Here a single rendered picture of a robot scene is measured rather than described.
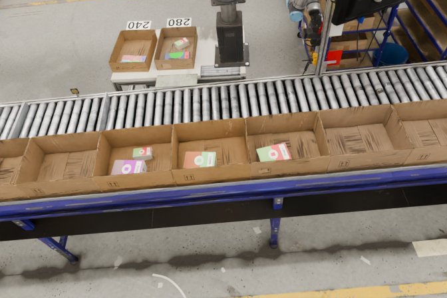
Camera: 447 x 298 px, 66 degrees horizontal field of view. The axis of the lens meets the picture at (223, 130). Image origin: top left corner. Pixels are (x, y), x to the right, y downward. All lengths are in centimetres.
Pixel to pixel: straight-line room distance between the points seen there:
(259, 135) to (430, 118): 97
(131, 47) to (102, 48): 145
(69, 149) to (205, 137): 79
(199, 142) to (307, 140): 61
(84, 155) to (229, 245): 120
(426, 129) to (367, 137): 33
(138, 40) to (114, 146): 115
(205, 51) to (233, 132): 97
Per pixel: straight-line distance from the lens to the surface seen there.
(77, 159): 215
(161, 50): 282
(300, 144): 196
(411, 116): 219
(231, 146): 194
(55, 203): 202
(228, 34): 244
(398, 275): 274
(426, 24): 357
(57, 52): 455
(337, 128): 206
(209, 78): 257
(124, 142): 205
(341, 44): 304
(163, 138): 199
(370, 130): 210
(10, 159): 237
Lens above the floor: 248
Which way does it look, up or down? 52 degrees down
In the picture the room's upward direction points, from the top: 7 degrees counter-clockwise
